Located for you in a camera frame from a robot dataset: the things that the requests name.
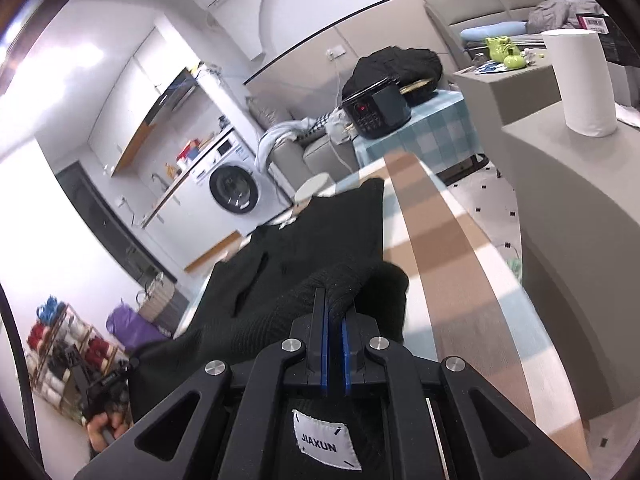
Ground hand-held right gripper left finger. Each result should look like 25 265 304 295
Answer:
72 287 331 480

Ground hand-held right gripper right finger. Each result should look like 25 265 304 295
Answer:
341 307 592 480

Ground black knit garment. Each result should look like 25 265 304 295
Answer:
127 177 411 480

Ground grey clothes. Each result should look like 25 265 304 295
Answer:
527 1 607 36

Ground person's left hand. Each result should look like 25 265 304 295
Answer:
86 410 135 459

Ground purple bag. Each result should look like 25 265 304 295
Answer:
106 300 172 352

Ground wicker basket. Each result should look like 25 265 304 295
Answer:
135 272 177 322

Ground brown blue checked blanket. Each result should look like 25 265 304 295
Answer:
172 150 592 467

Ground dark door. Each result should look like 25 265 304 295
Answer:
55 160 179 287

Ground white round stool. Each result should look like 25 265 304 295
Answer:
295 174 335 207

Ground white washing machine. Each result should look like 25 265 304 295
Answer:
187 130 289 239

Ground grey sofa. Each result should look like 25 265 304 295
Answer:
249 105 362 207

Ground kitchen counter with wooden edge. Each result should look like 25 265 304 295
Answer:
141 125 237 229

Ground white blanket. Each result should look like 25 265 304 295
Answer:
256 119 312 168

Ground side table with checked cloth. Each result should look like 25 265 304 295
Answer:
352 89 490 183

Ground black countertop appliance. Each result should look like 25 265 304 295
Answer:
341 84 412 141

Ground large grey cabinet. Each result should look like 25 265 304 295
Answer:
500 100 640 423

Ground black range hood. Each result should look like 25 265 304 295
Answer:
142 70 199 129

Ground black bag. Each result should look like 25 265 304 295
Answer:
342 47 444 107

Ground small grey cabinet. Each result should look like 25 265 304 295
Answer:
452 57 571 157

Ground green toy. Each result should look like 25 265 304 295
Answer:
485 36 528 69

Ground blue pillow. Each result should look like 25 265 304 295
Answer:
460 22 531 44

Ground white paper towel roll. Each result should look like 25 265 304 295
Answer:
541 29 619 137

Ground beige sofa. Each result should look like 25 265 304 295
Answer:
422 0 608 63

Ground black box with pink label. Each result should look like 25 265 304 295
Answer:
575 10 635 67

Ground black cable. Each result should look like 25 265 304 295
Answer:
0 285 43 471

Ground white wall cabinet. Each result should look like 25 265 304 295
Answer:
87 27 199 177

